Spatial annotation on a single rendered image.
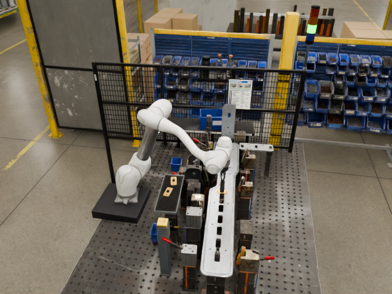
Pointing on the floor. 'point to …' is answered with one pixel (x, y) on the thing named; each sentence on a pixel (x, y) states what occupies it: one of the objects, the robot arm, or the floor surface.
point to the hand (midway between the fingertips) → (221, 186)
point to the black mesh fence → (189, 99)
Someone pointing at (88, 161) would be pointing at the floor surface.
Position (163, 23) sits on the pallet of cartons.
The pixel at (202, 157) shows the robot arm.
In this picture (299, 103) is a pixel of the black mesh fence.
